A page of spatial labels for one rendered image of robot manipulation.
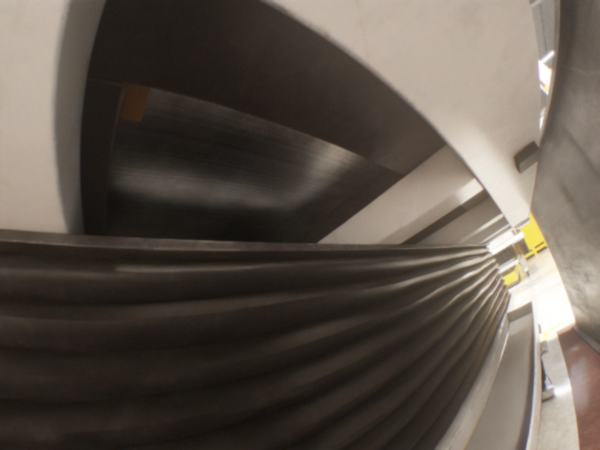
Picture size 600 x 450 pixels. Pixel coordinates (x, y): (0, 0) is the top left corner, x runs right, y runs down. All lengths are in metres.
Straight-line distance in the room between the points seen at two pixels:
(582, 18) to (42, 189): 0.65
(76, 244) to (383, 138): 0.31
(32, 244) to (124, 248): 0.08
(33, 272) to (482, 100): 0.35
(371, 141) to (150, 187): 0.27
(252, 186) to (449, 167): 0.28
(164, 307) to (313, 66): 0.21
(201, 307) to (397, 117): 0.26
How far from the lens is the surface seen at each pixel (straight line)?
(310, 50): 0.20
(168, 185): 0.35
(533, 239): 10.36
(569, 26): 0.58
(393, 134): 0.31
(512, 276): 5.51
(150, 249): 0.22
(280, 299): 0.25
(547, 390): 1.28
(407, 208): 0.39
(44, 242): 0.22
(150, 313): 0.20
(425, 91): 0.17
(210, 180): 0.34
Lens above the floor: 0.67
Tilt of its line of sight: 25 degrees up
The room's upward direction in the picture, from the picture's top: 19 degrees counter-clockwise
